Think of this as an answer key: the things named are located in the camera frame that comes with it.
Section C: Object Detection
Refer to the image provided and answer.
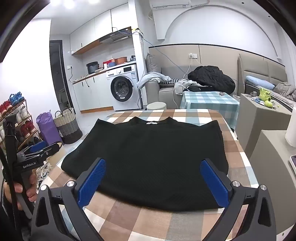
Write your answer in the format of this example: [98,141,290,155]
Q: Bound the white wall cabinets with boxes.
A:
[69,9,130,55]

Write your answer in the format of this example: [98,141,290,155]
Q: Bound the white air conditioner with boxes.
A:
[149,0,191,10]

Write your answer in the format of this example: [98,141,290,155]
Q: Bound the green plush toy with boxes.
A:
[258,88,273,107]

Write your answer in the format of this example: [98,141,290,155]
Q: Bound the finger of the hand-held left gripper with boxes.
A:
[17,141,48,158]
[35,143,63,161]

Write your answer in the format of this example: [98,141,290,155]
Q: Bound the white garment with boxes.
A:
[174,79,197,94]

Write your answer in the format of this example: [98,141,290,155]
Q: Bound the blue pillow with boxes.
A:
[245,75,276,91]

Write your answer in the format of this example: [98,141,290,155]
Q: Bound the white washing machine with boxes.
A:
[106,64,142,111]

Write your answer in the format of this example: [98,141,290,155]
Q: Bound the dark door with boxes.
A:
[49,40,72,112]

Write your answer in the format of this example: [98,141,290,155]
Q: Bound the white paper roll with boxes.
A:
[285,109,296,148]

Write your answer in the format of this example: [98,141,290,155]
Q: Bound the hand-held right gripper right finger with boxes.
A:
[200,158,278,241]

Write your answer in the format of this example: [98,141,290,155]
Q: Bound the black knit sweater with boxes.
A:
[61,116,229,212]

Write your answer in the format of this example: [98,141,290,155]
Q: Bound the teal checked tablecloth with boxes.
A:
[180,91,240,131]

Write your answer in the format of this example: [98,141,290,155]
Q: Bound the person's left hand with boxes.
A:
[3,173,39,205]

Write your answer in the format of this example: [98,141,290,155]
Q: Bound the white kitchen counter cabinet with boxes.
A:
[72,70,114,114]

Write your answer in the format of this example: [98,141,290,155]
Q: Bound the grey sofa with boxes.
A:
[144,80,185,110]

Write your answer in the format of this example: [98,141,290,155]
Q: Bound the purple plastic bag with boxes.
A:
[36,111,62,146]

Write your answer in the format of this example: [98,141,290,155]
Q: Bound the beige padded headboard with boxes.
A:
[238,54,289,95]

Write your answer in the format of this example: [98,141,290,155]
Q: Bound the black pouch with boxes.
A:
[187,85,215,92]

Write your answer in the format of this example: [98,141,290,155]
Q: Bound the black puffer jacket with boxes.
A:
[187,65,236,94]

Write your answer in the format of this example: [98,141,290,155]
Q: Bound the beige cabinet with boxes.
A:
[250,130,296,232]
[235,93,292,158]

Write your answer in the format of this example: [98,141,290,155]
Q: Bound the range hood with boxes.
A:
[99,27,133,44]

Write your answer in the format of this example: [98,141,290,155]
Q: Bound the grey cushion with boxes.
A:
[146,53,162,75]

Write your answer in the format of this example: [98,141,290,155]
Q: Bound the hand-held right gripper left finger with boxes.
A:
[30,158,107,241]

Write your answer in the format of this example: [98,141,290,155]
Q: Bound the dark cooking pot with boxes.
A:
[86,61,100,75]

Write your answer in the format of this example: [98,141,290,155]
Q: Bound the round grey stool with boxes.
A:
[147,102,167,111]

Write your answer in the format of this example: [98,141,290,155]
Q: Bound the wooden shoe rack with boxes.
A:
[0,100,40,151]

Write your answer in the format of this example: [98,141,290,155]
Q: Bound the brown blue checked tablecloth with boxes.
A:
[39,108,259,241]

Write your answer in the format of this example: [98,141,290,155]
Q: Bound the woven laundry basket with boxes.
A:
[54,108,83,144]

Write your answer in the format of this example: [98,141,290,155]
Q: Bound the houndstooth cushion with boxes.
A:
[159,78,181,85]

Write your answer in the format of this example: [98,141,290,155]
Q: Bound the red shoes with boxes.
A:
[20,120,35,137]

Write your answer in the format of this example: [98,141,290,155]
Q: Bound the light blue garment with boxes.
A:
[137,72,169,90]

